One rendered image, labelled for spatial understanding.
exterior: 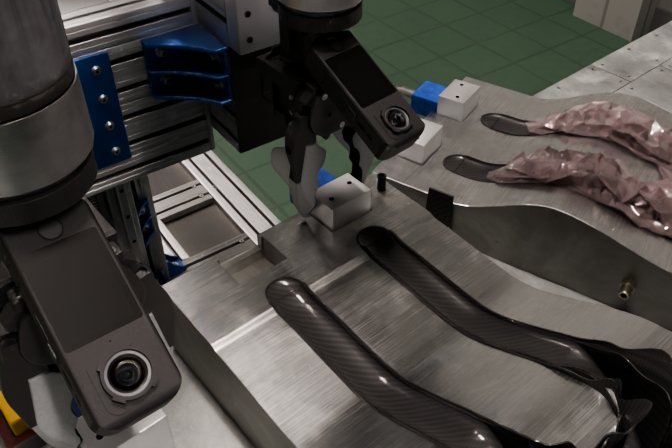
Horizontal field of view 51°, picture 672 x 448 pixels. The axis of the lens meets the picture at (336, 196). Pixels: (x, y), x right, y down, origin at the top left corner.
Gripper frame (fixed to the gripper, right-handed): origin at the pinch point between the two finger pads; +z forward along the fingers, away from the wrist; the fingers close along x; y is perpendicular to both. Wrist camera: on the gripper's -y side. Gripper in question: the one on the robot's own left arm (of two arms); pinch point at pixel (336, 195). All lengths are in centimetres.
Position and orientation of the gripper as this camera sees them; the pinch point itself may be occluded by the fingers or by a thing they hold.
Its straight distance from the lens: 70.8
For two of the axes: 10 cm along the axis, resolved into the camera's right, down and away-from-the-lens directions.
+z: 0.0, 7.7, 6.4
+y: -6.4, -4.9, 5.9
